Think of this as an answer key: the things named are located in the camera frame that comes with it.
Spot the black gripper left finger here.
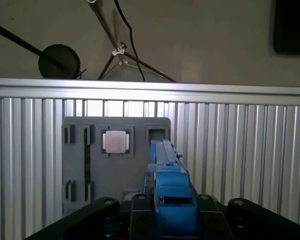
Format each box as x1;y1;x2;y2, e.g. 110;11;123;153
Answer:
24;192;156;240

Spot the dark flat screen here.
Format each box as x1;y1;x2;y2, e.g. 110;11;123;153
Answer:
273;0;300;55

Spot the black tripod cable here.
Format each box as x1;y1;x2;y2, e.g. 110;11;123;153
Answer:
113;0;146;82

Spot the black stand with round base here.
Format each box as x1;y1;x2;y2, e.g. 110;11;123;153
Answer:
0;19;81;80

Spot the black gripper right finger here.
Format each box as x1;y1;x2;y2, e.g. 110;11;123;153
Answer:
194;193;300;240

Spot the grey plastic part rack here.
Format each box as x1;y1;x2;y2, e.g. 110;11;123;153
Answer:
61;116;172;219

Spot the silver CPU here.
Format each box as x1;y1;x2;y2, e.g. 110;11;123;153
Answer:
101;129;135;158

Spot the silver tripod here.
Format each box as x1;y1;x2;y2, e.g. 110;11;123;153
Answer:
86;0;178;83

